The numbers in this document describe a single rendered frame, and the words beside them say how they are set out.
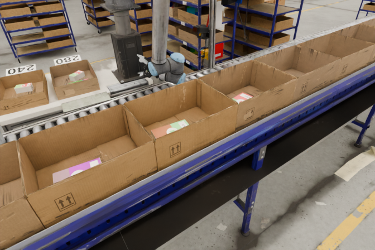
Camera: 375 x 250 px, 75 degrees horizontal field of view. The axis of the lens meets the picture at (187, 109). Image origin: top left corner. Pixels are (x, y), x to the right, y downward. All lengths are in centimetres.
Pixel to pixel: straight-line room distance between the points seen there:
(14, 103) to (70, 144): 82
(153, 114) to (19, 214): 63
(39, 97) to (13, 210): 109
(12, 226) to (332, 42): 203
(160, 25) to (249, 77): 59
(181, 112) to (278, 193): 114
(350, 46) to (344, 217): 118
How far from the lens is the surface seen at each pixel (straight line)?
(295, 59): 178
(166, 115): 121
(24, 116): 183
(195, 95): 126
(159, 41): 141
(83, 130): 108
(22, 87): 208
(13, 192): 111
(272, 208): 201
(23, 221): 89
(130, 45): 186
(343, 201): 225
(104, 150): 110
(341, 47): 207
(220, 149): 101
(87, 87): 185
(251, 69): 148
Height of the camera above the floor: 160
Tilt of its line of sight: 34 degrees down
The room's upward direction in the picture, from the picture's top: 2 degrees counter-clockwise
